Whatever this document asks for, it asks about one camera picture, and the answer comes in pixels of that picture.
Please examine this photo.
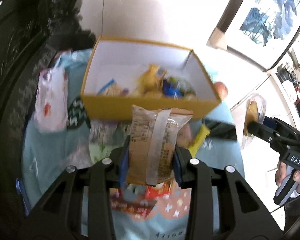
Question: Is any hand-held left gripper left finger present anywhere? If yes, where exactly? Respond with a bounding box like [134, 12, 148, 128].
[25, 136, 130, 240]

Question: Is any yellow candy packet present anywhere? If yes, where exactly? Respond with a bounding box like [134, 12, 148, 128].
[137, 64, 165, 97]

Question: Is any red-orange bread packet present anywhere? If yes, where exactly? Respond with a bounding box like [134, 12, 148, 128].
[145, 182, 170, 200]

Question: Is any blue snack packet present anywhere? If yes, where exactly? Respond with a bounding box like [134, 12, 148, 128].
[162, 76, 183, 98]

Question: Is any blue plastic sheet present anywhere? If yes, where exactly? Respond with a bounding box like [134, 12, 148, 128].
[15, 177, 32, 217]

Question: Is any dark carved wooden furniture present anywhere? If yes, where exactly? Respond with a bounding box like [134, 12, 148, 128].
[0, 0, 98, 240]

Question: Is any green snack packet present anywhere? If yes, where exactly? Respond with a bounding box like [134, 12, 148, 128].
[89, 141, 115, 163]

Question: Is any yellow cardboard box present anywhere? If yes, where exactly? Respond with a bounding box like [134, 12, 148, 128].
[80, 35, 222, 121]

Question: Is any brown paper bread packet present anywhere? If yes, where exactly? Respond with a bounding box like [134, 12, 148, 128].
[126, 104, 193, 187]

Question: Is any clear golden pastry packet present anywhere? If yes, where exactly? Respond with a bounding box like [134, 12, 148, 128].
[239, 92, 267, 150]

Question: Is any yellow-green snack packet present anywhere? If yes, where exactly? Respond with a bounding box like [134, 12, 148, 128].
[187, 124, 210, 157]

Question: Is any cartoon popcorn packet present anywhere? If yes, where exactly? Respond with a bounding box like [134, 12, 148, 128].
[97, 79, 129, 97]

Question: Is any white floral tissue pack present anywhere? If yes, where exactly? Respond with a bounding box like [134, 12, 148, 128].
[35, 51, 68, 133]

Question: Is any light blue printed cloth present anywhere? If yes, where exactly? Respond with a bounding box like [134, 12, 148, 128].
[21, 49, 245, 240]

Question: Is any red apple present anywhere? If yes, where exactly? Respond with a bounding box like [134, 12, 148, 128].
[214, 81, 228, 100]

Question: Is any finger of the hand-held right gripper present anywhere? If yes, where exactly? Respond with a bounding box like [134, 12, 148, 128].
[262, 117, 300, 142]
[247, 121, 289, 153]

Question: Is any brown chocolate bar wrapper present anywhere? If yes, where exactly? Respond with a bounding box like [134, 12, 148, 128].
[110, 195, 155, 217]

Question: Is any cardboard frame corner protector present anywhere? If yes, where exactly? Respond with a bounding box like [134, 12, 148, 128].
[207, 27, 228, 49]

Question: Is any black smartphone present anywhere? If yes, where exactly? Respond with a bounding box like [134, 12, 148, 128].
[205, 119, 237, 140]

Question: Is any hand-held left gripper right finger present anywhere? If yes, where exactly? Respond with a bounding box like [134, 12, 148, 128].
[174, 146, 283, 240]

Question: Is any purple-edged printed snack packet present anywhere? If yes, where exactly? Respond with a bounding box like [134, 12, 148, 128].
[89, 120, 120, 143]

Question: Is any framed blue lotus painting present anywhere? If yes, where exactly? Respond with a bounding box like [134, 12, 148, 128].
[216, 0, 300, 70]

